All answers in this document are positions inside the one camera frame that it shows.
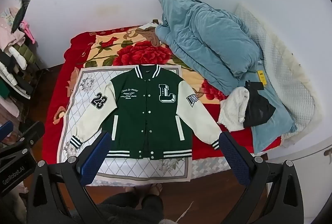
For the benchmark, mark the blue quilt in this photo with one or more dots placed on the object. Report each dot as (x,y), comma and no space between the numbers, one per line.
(207,40)

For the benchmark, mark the black cloth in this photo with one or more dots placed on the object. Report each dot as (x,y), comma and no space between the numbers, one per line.
(256,110)

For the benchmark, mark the person's right foot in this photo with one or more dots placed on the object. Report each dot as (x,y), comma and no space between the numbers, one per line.
(155,189)

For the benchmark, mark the yellow tag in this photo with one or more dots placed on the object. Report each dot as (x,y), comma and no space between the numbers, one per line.
(260,77)

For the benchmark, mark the white textured pillow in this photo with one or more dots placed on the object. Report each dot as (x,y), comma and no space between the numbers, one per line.
(282,63)

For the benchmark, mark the grey quilted mattress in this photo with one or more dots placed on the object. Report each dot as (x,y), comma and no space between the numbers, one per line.
(210,164)

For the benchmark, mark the pink hanger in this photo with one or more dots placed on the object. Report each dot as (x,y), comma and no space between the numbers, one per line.
(28,31)

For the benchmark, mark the white fluffy towel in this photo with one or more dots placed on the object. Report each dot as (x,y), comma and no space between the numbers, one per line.
(233,107)

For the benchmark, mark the red floral blanket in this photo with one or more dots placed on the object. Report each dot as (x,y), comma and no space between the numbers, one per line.
(145,54)

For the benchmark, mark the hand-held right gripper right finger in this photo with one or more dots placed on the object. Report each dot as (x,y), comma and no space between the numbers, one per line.
(234,159)

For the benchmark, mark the white cabinet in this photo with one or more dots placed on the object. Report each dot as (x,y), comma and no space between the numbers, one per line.
(311,151)

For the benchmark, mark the pile of clothes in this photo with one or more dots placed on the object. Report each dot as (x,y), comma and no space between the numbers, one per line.
(15,58)

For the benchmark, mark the white diamond quilted mat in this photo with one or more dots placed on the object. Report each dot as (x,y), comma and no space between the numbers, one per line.
(75,94)

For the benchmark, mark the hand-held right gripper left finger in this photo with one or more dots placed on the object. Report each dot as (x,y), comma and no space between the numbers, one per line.
(94,161)

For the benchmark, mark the green varsity jacket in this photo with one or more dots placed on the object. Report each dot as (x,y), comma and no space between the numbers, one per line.
(145,120)

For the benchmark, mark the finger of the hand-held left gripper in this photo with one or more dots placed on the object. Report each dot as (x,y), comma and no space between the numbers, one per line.
(33,133)
(5,130)

